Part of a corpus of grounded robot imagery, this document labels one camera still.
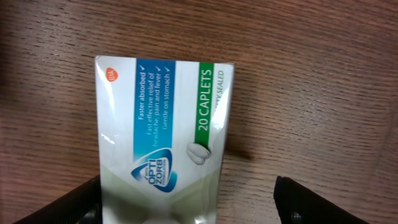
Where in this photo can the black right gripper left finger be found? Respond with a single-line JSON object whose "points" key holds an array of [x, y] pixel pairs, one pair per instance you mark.
{"points": [[79, 206]]}

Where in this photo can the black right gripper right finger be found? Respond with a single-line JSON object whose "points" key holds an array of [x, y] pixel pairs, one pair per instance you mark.
{"points": [[297, 204]]}

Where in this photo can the white green caplets box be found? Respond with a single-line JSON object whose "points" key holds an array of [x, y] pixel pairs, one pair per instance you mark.
{"points": [[162, 128]]}

